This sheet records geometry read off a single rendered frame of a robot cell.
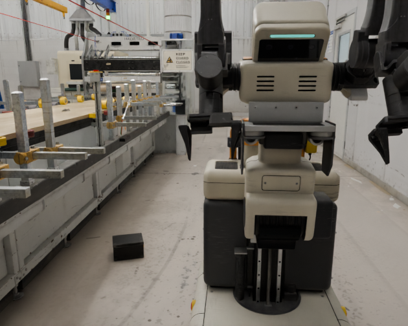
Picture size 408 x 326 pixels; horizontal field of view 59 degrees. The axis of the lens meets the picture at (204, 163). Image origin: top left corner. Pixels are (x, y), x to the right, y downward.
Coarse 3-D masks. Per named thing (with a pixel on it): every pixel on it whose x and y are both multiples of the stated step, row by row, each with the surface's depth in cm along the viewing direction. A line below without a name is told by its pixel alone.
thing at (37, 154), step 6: (0, 156) 165; (6, 156) 165; (12, 156) 165; (36, 156) 164; (42, 156) 164; (48, 156) 164; (54, 156) 164; (60, 156) 163; (66, 156) 163; (72, 156) 163; (78, 156) 163; (84, 156) 163
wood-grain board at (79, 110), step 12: (36, 108) 343; (60, 108) 343; (72, 108) 343; (84, 108) 343; (0, 120) 240; (12, 120) 240; (36, 120) 240; (60, 120) 240; (72, 120) 256; (0, 132) 187; (12, 132) 187
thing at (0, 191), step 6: (0, 186) 117; (6, 186) 117; (12, 186) 117; (18, 186) 117; (0, 192) 115; (6, 192) 115; (12, 192) 115; (18, 192) 114; (24, 192) 114; (24, 198) 115
